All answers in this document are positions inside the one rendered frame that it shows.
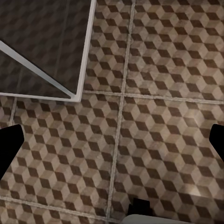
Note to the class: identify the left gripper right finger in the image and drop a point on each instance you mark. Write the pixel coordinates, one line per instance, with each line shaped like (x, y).
(217, 139)

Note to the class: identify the shower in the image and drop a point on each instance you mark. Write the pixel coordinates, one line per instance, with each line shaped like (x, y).
(28, 64)

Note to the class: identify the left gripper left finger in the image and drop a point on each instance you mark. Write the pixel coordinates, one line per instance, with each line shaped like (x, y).
(11, 140)

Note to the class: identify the door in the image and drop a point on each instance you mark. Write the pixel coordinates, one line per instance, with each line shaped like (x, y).
(16, 78)
(48, 33)

